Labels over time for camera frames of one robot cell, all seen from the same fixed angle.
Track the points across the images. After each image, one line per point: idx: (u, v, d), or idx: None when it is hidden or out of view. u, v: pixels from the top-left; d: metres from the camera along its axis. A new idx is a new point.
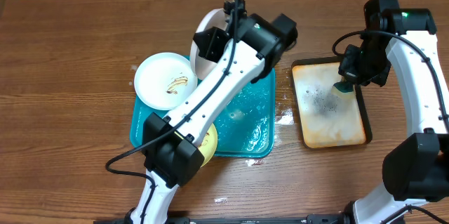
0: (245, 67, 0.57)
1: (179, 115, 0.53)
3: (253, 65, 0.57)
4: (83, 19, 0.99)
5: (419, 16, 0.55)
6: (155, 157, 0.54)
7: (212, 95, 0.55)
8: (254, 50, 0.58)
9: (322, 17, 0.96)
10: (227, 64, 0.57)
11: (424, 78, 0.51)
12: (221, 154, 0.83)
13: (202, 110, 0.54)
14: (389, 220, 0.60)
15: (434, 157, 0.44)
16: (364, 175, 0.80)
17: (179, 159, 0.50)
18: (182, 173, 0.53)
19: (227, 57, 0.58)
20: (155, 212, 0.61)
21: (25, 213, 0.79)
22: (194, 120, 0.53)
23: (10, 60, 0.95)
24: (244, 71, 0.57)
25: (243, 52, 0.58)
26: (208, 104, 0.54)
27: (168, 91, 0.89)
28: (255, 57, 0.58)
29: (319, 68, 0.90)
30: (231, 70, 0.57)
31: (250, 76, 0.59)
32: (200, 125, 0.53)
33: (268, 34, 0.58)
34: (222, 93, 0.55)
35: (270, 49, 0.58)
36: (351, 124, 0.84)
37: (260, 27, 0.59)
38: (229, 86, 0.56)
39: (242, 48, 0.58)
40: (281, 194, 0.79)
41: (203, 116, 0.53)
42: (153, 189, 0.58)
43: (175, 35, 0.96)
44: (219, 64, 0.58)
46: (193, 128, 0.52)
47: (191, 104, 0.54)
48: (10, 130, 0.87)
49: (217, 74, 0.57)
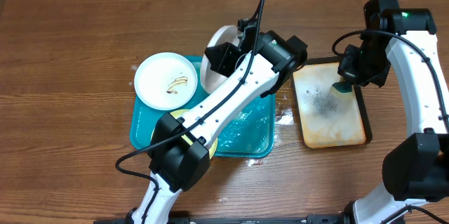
0: (262, 78, 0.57)
1: (194, 117, 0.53)
3: (267, 80, 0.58)
4: (84, 19, 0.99)
5: (419, 16, 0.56)
6: (162, 158, 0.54)
7: (226, 102, 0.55)
8: (269, 64, 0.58)
9: (322, 17, 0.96)
10: (243, 74, 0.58)
11: (423, 78, 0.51)
12: (222, 154, 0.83)
13: (215, 114, 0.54)
14: (389, 220, 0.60)
15: (434, 157, 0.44)
16: (364, 175, 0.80)
17: (188, 161, 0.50)
18: (188, 178, 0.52)
19: (243, 67, 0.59)
20: (157, 214, 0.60)
21: (25, 213, 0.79)
22: (208, 124, 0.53)
23: (10, 60, 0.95)
24: (259, 83, 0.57)
25: (259, 64, 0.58)
26: (222, 109, 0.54)
27: (168, 91, 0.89)
28: (271, 70, 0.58)
29: (319, 68, 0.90)
30: (248, 80, 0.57)
31: (263, 90, 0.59)
32: (212, 129, 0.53)
33: (283, 49, 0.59)
34: (236, 102, 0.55)
35: (285, 64, 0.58)
36: (352, 124, 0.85)
37: (276, 42, 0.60)
38: (243, 96, 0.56)
39: (259, 61, 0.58)
40: (281, 194, 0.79)
41: (216, 121, 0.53)
42: (156, 192, 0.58)
43: (175, 35, 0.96)
44: (235, 74, 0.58)
46: (205, 132, 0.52)
47: (206, 108, 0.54)
48: (10, 130, 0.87)
49: (233, 82, 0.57)
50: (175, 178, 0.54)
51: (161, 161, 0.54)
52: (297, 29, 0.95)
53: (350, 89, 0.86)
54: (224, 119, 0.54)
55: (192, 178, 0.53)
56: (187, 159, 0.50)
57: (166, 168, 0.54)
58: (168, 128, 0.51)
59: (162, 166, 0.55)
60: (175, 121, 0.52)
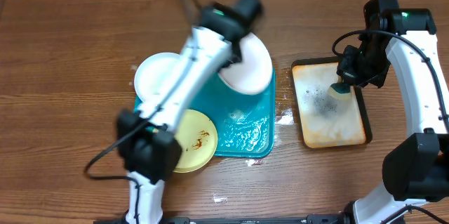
0: (211, 50, 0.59)
1: (152, 106, 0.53)
3: (219, 48, 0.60)
4: (84, 19, 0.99)
5: (419, 16, 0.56)
6: (132, 154, 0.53)
7: (182, 83, 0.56)
8: (217, 34, 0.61)
9: (323, 17, 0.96)
10: (192, 50, 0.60)
11: (424, 79, 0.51)
12: (222, 154, 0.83)
13: (172, 98, 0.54)
14: (389, 220, 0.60)
15: (435, 157, 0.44)
16: (364, 175, 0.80)
17: (157, 149, 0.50)
18: (163, 165, 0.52)
19: (191, 43, 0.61)
20: (148, 208, 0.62)
21: (25, 213, 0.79)
22: (167, 109, 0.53)
23: (10, 60, 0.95)
24: (210, 55, 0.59)
25: (205, 36, 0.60)
26: (178, 93, 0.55)
27: None
28: (220, 40, 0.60)
29: (319, 68, 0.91)
30: (198, 56, 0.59)
31: (218, 60, 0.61)
32: (172, 113, 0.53)
33: (227, 17, 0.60)
34: (191, 78, 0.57)
35: (234, 31, 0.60)
36: (351, 124, 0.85)
37: (219, 12, 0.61)
38: (196, 71, 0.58)
39: (203, 32, 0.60)
40: (281, 194, 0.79)
41: (175, 104, 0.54)
42: (139, 189, 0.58)
43: (175, 35, 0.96)
44: (185, 53, 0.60)
46: (167, 118, 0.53)
47: (163, 95, 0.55)
48: (9, 130, 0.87)
49: (184, 62, 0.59)
50: (151, 170, 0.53)
51: (132, 158, 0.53)
52: (297, 29, 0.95)
53: (348, 90, 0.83)
54: (182, 100, 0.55)
55: (168, 163, 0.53)
56: (156, 147, 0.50)
57: (139, 164, 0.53)
58: (129, 122, 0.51)
59: (135, 162, 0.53)
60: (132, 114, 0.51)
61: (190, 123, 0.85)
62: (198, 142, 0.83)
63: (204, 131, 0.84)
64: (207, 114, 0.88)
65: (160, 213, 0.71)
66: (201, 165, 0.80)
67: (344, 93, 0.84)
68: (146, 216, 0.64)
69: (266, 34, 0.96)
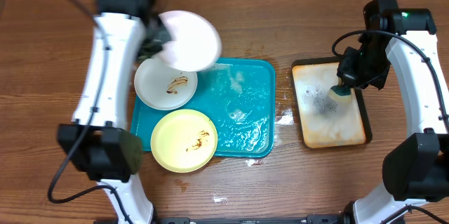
0: (123, 33, 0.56)
1: (87, 110, 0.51)
3: (130, 25, 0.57)
4: (84, 19, 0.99)
5: (419, 16, 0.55)
6: (92, 165, 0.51)
7: (105, 76, 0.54)
8: (123, 15, 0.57)
9: (322, 17, 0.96)
10: (103, 40, 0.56)
11: (424, 79, 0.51)
12: (222, 154, 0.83)
13: (104, 93, 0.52)
14: (389, 220, 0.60)
15: (435, 157, 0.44)
16: (364, 175, 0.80)
17: (111, 150, 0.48)
18: (125, 163, 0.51)
19: (99, 34, 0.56)
20: (133, 206, 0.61)
21: (25, 213, 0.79)
22: (103, 107, 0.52)
23: (10, 60, 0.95)
24: (123, 38, 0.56)
25: (112, 20, 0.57)
26: (106, 86, 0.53)
27: (168, 91, 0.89)
28: (128, 20, 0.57)
29: (319, 68, 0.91)
30: (111, 43, 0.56)
31: (135, 39, 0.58)
32: (109, 107, 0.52)
33: None
34: (116, 66, 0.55)
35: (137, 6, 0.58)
36: (351, 124, 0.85)
37: None
38: (118, 59, 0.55)
39: (108, 18, 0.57)
40: (281, 194, 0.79)
41: (109, 99, 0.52)
42: (116, 192, 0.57)
43: None
44: (96, 44, 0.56)
46: (106, 115, 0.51)
47: (91, 95, 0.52)
48: (9, 130, 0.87)
49: (99, 53, 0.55)
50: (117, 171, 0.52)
51: (94, 168, 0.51)
52: (297, 29, 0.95)
53: (349, 91, 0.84)
54: (115, 93, 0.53)
55: (130, 158, 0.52)
56: (111, 149, 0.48)
57: (104, 170, 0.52)
58: (71, 137, 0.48)
59: (99, 170, 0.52)
60: (71, 128, 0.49)
61: (191, 123, 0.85)
62: (198, 142, 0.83)
63: (204, 130, 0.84)
64: (207, 114, 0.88)
65: (151, 207, 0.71)
66: (201, 165, 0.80)
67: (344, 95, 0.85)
68: (137, 215, 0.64)
69: (266, 34, 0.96)
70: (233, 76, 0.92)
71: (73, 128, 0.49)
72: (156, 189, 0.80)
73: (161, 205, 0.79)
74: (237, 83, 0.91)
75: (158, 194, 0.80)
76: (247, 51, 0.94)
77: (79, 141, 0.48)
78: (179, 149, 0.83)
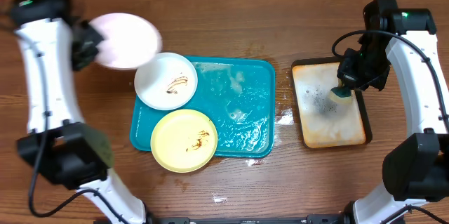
0: (51, 36, 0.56)
1: (39, 116, 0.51)
3: (53, 25, 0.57)
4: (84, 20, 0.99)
5: (419, 16, 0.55)
6: (65, 172, 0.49)
7: (48, 80, 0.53)
8: (43, 19, 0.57)
9: (322, 17, 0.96)
10: (33, 50, 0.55)
11: (424, 79, 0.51)
12: (222, 154, 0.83)
13: (52, 96, 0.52)
14: (389, 220, 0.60)
15: (434, 157, 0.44)
16: (364, 175, 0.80)
17: (76, 147, 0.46)
18: (95, 156, 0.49)
19: (27, 45, 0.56)
20: (121, 202, 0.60)
21: (26, 213, 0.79)
22: (54, 109, 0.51)
23: (10, 60, 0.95)
24: (52, 41, 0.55)
25: (36, 28, 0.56)
26: (52, 88, 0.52)
27: (168, 91, 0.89)
28: (51, 23, 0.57)
29: (319, 68, 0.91)
30: (41, 48, 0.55)
31: (64, 38, 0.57)
32: (61, 108, 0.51)
33: (40, 5, 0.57)
34: (54, 65, 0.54)
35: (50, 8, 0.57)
36: (351, 124, 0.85)
37: (30, 5, 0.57)
38: (54, 57, 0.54)
39: (31, 27, 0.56)
40: (281, 194, 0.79)
41: (58, 100, 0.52)
42: (98, 192, 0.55)
43: (175, 35, 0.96)
44: (27, 55, 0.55)
46: (61, 115, 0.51)
47: (39, 102, 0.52)
48: (9, 130, 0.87)
49: (34, 63, 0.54)
50: (91, 169, 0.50)
51: (68, 174, 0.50)
52: (297, 29, 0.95)
53: (349, 93, 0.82)
54: (61, 92, 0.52)
55: (100, 150, 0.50)
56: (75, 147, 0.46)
57: (79, 174, 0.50)
58: (31, 149, 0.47)
59: (75, 176, 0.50)
60: (28, 140, 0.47)
61: (191, 123, 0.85)
62: (198, 142, 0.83)
63: (204, 131, 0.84)
64: (207, 114, 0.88)
65: (142, 202, 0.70)
66: (200, 165, 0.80)
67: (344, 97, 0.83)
68: (130, 212, 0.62)
69: (266, 34, 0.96)
70: (233, 76, 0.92)
71: (31, 139, 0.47)
72: (155, 189, 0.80)
73: (161, 205, 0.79)
74: (237, 83, 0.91)
75: (158, 194, 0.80)
76: (247, 51, 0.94)
77: (39, 149, 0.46)
78: (179, 149, 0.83)
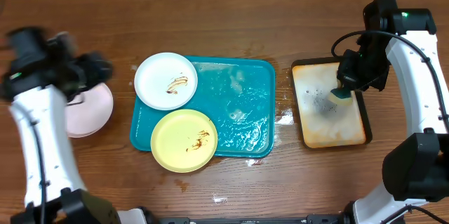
0: (45, 104, 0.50)
1: (52, 166, 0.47)
3: (41, 94, 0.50)
4: (85, 20, 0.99)
5: (419, 16, 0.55)
6: None
7: (44, 145, 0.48)
8: (34, 88, 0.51)
9: (322, 17, 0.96)
10: (41, 125, 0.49)
11: (424, 78, 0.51)
12: (222, 153, 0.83)
13: (40, 105, 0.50)
14: (389, 220, 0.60)
15: (434, 157, 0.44)
16: (364, 175, 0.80)
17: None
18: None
19: (19, 114, 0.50)
20: None
21: None
22: (53, 178, 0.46)
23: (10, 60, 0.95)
24: (46, 109, 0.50)
25: (38, 98, 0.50)
26: (43, 137, 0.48)
27: (168, 91, 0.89)
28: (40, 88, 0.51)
29: (319, 68, 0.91)
30: (35, 116, 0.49)
31: (60, 110, 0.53)
32: (61, 175, 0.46)
33: (30, 76, 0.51)
34: (55, 146, 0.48)
35: (38, 69, 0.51)
36: (352, 124, 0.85)
37: (17, 75, 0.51)
38: (53, 133, 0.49)
39: (26, 97, 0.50)
40: (281, 194, 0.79)
41: (57, 167, 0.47)
42: None
43: (175, 35, 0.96)
44: (21, 123, 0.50)
46: (45, 128, 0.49)
47: (42, 118, 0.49)
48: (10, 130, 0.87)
49: (26, 133, 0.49)
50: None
51: None
52: (297, 29, 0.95)
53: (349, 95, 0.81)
54: (57, 156, 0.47)
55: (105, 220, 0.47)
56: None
57: None
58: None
59: None
60: (27, 216, 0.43)
61: (191, 123, 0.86)
62: (198, 142, 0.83)
63: (204, 131, 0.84)
64: (207, 114, 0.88)
65: (140, 214, 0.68)
66: (201, 165, 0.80)
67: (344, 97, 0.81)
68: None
69: (266, 34, 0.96)
70: (233, 76, 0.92)
71: (29, 213, 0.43)
72: (155, 189, 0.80)
73: (161, 205, 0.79)
74: (237, 82, 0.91)
75: (158, 194, 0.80)
76: (247, 51, 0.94)
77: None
78: (179, 149, 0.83)
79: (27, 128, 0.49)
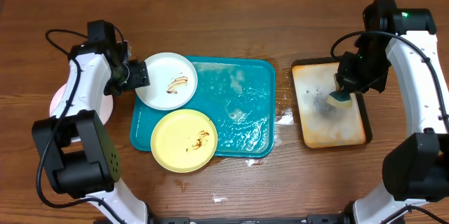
0: (93, 62, 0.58)
1: (76, 98, 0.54)
3: (93, 57, 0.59)
4: (84, 20, 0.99)
5: (419, 16, 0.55)
6: (70, 177, 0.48)
7: (81, 85, 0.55)
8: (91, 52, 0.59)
9: (322, 17, 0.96)
10: (84, 74, 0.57)
11: (424, 78, 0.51)
12: (222, 154, 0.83)
13: (90, 62, 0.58)
14: (389, 220, 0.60)
15: (434, 157, 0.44)
16: (364, 175, 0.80)
17: (87, 141, 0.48)
18: (104, 161, 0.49)
19: (74, 67, 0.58)
20: (127, 211, 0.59)
21: (25, 213, 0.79)
22: (76, 103, 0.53)
23: (10, 60, 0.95)
24: (93, 65, 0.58)
25: (88, 57, 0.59)
26: (83, 82, 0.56)
27: (168, 91, 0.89)
28: (96, 54, 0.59)
29: (319, 68, 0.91)
30: (83, 68, 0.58)
31: (102, 77, 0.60)
32: (83, 104, 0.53)
33: (93, 46, 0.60)
34: (90, 84, 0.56)
35: (101, 45, 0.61)
36: (352, 124, 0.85)
37: (85, 45, 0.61)
38: (92, 78, 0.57)
39: (84, 55, 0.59)
40: (281, 194, 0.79)
41: (83, 97, 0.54)
42: (104, 202, 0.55)
43: (175, 35, 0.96)
44: (71, 70, 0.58)
46: (87, 76, 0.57)
47: (85, 69, 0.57)
48: (10, 130, 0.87)
49: (71, 75, 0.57)
50: (96, 180, 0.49)
51: (73, 180, 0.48)
52: (297, 29, 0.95)
53: (349, 97, 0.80)
54: (88, 91, 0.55)
55: (109, 160, 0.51)
56: (87, 140, 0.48)
57: (84, 184, 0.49)
58: (43, 133, 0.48)
59: (79, 185, 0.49)
60: (45, 122, 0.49)
61: (191, 123, 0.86)
62: (198, 142, 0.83)
63: (204, 131, 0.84)
64: (207, 114, 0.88)
65: (144, 205, 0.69)
66: (200, 165, 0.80)
67: (343, 101, 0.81)
68: (132, 217, 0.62)
69: (266, 34, 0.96)
70: (233, 75, 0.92)
71: (47, 123, 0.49)
72: (156, 189, 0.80)
73: (161, 205, 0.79)
74: (237, 82, 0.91)
75: (158, 194, 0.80)
76: (247, 51, 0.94)
77: (52, 133, 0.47)
78: (179, 149, 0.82)
79: (74, 73, 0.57)
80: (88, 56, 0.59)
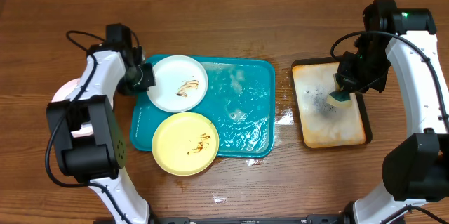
0: (110, 58, 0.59)
1: (90, 86, 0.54)
3: (110, 53, 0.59)
4: (84, 19, 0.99)
5: (419, 16, 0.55)
6: (78, 159, 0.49)
7: (95, 76, 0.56)
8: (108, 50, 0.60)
9: (322, 17, 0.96)
10: (100, 66, 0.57)
11: (424, 78, 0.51)
12: (222, 153, 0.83)
13: (106, 57, 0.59)
14: (389, 220, 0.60)
15: (434, 157, 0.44)
16: (364, 175, 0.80)
17: (97, 123, 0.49)
18: (111, 145, 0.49)
19: (90, 60, 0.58)
20: (128, 204, 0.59)
21: (25, 213, 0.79)
22: (90, 90, 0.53)
23: (10, 60, 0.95)
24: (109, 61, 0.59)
25: (105, 53, 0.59)
26: (98, 73, 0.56)
27: (178, 93, 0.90)
28: (112, 52, 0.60)
29: (319, 68, 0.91)
30: (99, 62, 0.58)
31: (116, 73, 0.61)
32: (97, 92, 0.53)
33: (109, 45, 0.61)
34: (104, 74, 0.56)
35: (117, 44, 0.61)
36: (352, 124, 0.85)
37: (103, 44, 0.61)
38: (106, 71, 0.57)
39: (101, 52, 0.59)
40: (281, 194, 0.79)
41: (97, 86, 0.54)
42: (108, 191, 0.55)
43: (175, 36, 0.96)
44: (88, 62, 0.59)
46: (102, 69, 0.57)
47: (102, 63, 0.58)
48: (9, 130, 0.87)
49: (88, 67, 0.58)
50: (102, 164, 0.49)
51: (80, 162, 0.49)
52: (297, 29, 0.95)
53: (348, 97, 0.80)
54: (102, 82, 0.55)
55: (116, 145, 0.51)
56: (96, 123, 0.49)
57: (90, 168, 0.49)
58: (55, 114, 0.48)
59: (85, 168, 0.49)
60: (58, 103, 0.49)
61: (192, 124, 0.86)
62: (200, 145, 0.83)
63: (205, 134, 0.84)
64: (207, 114, 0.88)
65: (146, 203, 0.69)
66: (201, 168, 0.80)
67: (343, 101, 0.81)
68: (134, 213, 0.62)
69: (266, 34, 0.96)
70: (233, 75, 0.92)
71: (59, 104, 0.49)
72: (156, 189, 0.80)
73: (161, 205, 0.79)
74: (237, 82, 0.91)
75: (158, 194, 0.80)
76: (247, 51, 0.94)
77: (65, 112, 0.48)
78: (179, 151, 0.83)
79: (91, 64, 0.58)
80: (104, 54, 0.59)
